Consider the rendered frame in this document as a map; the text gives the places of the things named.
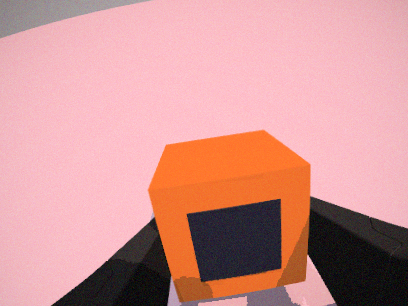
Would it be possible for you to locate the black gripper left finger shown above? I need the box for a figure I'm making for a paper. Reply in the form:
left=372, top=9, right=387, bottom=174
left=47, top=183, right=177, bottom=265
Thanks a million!
left=51, top=217, right=172, bottom=306

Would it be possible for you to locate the orange block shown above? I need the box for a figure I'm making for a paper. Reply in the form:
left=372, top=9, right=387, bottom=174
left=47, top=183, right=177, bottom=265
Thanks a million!
left=148, top=130, right=311, bottom=302

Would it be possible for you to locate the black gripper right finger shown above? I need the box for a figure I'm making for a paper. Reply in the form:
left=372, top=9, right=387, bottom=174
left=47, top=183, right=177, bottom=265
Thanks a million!
left=308, top=196, right=408, bottom=306

